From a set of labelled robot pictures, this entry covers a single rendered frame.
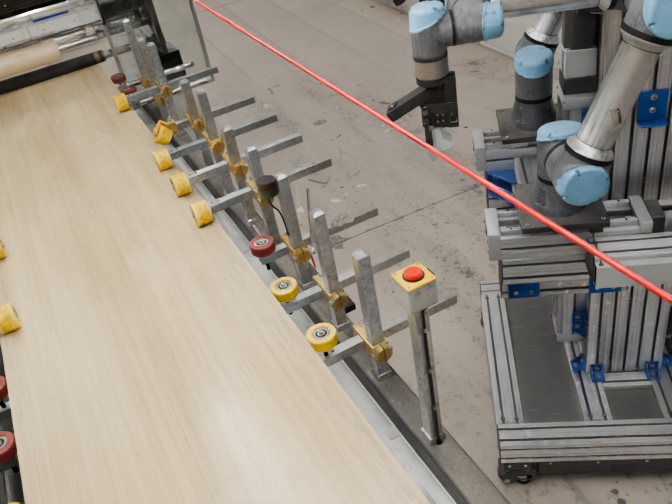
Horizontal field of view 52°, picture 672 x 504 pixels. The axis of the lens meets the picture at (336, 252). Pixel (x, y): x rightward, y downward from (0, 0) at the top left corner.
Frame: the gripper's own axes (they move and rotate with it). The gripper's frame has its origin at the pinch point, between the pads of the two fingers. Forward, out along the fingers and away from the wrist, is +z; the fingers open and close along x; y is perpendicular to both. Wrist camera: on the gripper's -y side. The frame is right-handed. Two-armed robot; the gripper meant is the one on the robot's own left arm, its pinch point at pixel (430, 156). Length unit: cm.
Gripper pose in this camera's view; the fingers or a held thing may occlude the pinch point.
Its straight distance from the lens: 168.2
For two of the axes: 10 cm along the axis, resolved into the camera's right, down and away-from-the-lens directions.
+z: 1.7, 8.0, 5.8
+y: 9.8, -0.8, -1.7
